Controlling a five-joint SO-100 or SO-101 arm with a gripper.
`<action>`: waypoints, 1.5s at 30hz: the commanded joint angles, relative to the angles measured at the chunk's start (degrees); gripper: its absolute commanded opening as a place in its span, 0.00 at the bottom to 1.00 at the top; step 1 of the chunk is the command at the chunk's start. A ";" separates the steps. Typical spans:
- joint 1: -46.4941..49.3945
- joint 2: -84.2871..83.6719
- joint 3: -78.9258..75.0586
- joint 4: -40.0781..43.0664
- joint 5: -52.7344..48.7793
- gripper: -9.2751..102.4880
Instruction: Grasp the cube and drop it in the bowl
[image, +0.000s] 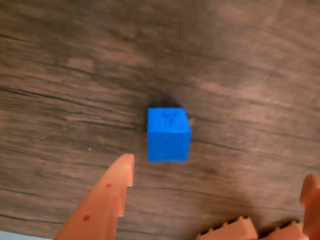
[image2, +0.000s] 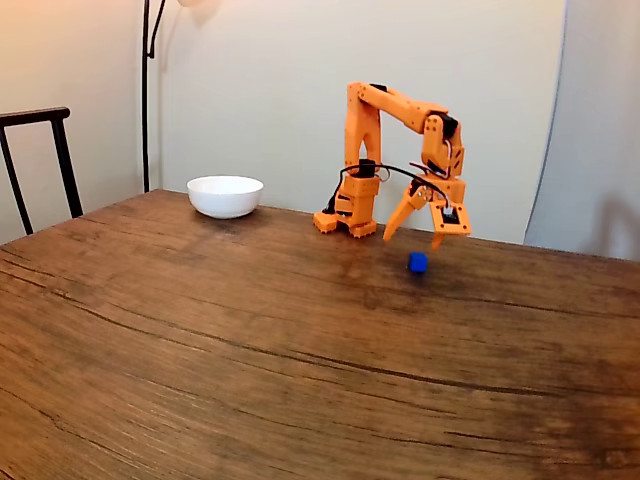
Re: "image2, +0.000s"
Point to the blue cube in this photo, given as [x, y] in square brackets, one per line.
[418, 262]

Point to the white bowl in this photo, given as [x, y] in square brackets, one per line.
[225, 200]

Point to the pale grey panel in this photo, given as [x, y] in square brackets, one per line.
[600, 125]

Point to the black floor lamp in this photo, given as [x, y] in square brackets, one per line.
[145, 100]

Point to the black chair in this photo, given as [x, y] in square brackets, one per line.
[62, 150]

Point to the orange camera mount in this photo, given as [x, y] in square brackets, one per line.
[462, 225]

